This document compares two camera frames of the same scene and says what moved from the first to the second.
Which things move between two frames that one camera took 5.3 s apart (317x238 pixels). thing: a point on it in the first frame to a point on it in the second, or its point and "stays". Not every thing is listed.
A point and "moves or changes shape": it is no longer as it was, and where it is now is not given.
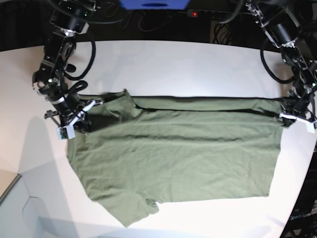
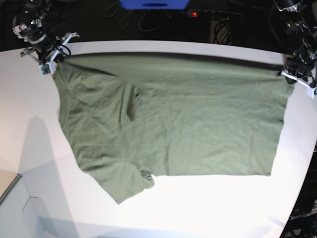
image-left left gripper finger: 50,113 to 27,51
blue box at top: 154,5 stays
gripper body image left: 72,110 to 56,51
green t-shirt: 133,152 moves or changes shape
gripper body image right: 298,104 to 302,68
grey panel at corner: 22,216 stays
